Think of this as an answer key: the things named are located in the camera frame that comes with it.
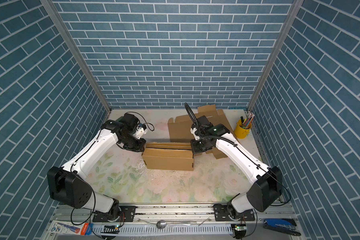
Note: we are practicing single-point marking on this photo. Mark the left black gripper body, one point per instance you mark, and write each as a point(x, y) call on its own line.
point(133, 143)

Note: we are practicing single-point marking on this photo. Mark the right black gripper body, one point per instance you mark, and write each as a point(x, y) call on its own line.
point(199, 145)

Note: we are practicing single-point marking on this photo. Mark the cardboard box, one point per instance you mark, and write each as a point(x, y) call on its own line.
point(180, 127)
point(169, 156)

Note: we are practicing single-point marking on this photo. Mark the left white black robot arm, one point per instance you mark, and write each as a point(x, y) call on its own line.
point(67, 183)

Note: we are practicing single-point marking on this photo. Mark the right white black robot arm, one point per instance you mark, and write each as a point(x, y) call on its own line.
point(266, 183)

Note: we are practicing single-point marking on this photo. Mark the yellow pen cup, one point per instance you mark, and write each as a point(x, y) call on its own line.
point(240, 132)

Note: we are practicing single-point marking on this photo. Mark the pens in cup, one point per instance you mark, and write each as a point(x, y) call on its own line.
point(245, 123)

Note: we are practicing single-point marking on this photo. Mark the metal spoon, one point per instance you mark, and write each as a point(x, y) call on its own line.
point(162, 224)

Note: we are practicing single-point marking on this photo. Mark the white blue product package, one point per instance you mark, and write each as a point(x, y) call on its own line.
point(65, 228)

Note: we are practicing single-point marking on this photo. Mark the blue black pliers tool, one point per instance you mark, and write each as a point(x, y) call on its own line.
point(285, 226)

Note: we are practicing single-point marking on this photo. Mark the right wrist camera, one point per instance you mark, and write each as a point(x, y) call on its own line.
point(193, 131)

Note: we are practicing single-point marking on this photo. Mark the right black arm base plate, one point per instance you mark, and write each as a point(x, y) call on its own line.
point(224, 213)

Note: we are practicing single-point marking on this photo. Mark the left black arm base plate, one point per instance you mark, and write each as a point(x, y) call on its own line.
point(119, 214)

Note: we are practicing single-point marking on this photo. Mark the white slotted cable duct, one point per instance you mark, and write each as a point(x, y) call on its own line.
point(150, 230)

